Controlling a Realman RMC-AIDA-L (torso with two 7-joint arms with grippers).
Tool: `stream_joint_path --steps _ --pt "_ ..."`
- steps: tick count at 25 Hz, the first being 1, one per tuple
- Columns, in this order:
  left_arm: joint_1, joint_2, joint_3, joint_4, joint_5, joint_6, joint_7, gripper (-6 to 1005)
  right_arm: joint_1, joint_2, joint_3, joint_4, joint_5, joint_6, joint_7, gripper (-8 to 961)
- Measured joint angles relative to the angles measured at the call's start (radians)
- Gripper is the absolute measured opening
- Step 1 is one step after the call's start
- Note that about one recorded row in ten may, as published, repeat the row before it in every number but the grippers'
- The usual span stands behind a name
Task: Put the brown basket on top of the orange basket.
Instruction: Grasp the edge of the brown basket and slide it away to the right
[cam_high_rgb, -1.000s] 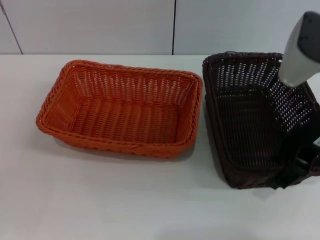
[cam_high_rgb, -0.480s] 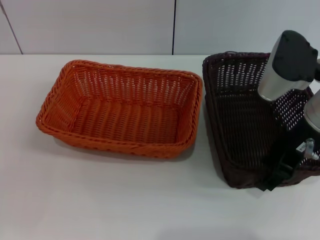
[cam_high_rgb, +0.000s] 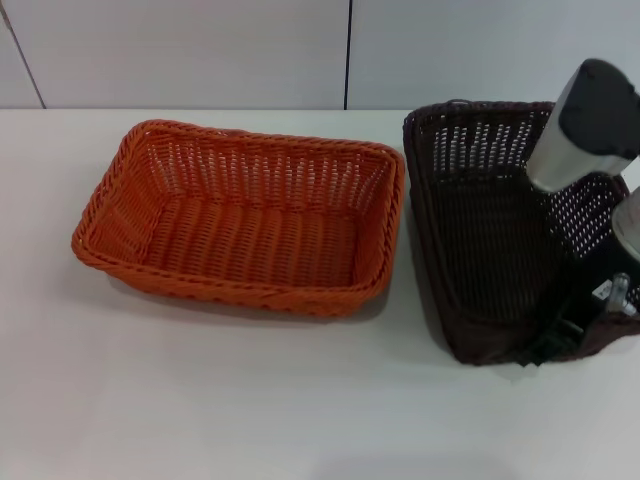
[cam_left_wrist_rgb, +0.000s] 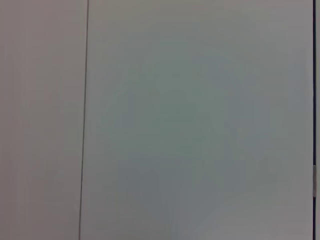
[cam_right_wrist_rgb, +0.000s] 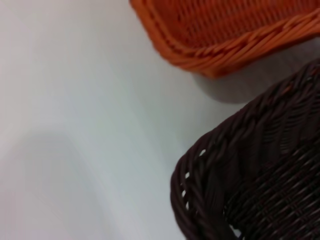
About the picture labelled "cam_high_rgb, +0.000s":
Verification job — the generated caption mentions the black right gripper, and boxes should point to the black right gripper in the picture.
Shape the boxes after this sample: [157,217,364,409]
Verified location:
[519,237,640,369]

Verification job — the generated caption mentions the dark brown woven basket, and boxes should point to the dark brown woven basket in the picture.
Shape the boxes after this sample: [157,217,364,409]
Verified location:
[402,99,640,369]

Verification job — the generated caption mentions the orange woven plastic basket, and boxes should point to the orange woven plastic basket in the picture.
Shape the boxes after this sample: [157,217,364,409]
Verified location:
[69,118,406,321]

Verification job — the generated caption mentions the right arm connector cable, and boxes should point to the right arm connector cable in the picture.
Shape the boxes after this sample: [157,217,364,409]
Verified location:
[592,272,640,319]

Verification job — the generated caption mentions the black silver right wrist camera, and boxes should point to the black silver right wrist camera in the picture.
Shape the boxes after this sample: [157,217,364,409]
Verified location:
[529,58,640,194]

